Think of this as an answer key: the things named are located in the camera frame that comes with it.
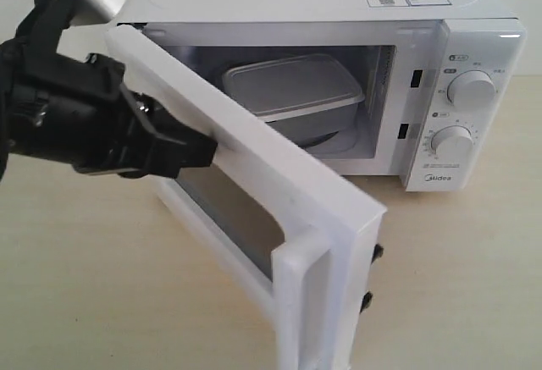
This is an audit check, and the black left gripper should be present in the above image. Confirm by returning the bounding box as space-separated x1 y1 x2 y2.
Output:
8 54 218 178

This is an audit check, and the grey plastic food container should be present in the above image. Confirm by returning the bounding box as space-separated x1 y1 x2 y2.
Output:
222 53 365 146

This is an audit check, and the white microwave door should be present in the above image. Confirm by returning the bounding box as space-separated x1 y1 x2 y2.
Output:
105 25 385 369

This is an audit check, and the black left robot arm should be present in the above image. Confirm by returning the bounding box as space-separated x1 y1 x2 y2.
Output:
1 39 218 179

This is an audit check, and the white Midea microwave oven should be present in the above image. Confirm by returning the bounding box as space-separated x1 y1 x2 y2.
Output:
112 0 527 191

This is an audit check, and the lower white timer knob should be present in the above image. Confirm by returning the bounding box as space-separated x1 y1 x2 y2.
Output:
430 125 473 160

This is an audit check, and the upper white power knob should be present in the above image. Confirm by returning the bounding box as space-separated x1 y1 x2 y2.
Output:
447 70 496 111

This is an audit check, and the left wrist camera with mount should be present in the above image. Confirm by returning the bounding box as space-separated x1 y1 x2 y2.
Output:
14 0 126 52

